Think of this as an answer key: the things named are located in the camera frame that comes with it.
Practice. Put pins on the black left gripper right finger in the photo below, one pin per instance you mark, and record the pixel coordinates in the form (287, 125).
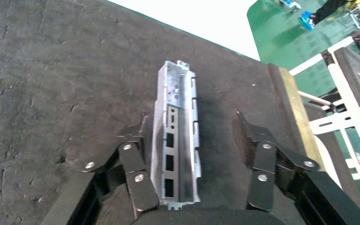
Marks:
(262, 174)

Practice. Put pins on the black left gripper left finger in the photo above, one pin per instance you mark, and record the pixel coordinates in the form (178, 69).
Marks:
(136, 177)

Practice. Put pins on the silver windowed metal housing part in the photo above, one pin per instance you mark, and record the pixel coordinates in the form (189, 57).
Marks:
(173, 93)

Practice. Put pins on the black foam-lined container tray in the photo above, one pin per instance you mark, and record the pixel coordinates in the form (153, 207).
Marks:
(59, 77)

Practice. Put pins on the white tube cart with pads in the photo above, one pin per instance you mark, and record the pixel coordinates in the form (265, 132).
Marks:
(329, 124)

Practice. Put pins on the person in dark jeans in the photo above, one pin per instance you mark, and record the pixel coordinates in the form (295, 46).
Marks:
(307, 20)

